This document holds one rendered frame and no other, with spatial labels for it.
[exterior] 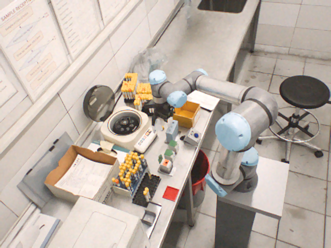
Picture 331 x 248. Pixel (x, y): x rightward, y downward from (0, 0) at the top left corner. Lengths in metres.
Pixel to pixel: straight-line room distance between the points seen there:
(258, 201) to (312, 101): 1.08
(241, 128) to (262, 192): 0.66
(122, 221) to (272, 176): 0.77
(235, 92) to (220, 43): 1.35
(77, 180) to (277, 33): 2.82
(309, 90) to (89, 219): 1.81
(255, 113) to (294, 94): 1.44
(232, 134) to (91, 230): 0.64
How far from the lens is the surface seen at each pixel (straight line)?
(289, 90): 2.41
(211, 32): 2.56
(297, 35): 3.73
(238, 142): 0.94
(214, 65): 2.21
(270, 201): 1.52
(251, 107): 0.97
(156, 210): 1.48
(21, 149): 1.52
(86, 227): 1.23
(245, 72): 3.55
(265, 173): 1.59
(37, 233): 1.58
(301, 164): 2.81
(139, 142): 1.69
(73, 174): 1.67
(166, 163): 1.57
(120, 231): 1.19
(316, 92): 2.45
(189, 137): 1.65
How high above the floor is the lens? 2.25
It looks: 48 degrees down
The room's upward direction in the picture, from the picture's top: 8 degrees counter-clockwise
